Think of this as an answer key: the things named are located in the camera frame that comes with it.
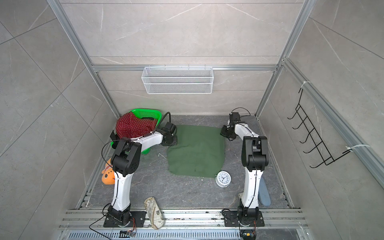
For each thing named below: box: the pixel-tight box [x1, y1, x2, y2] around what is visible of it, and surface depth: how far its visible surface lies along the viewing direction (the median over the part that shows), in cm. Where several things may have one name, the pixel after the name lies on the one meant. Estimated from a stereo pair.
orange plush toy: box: [101, 158, 115, 185], surface depth 81 cm
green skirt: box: [167, 124, 225, 178], surface depth 99 cm
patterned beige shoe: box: [144, 196, 165, 230], surface depth 74 cm
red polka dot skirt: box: [116, 112, 158, 140], surface depth 106 cm
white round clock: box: [214, 170, 232, 189], surface depth 85 cm
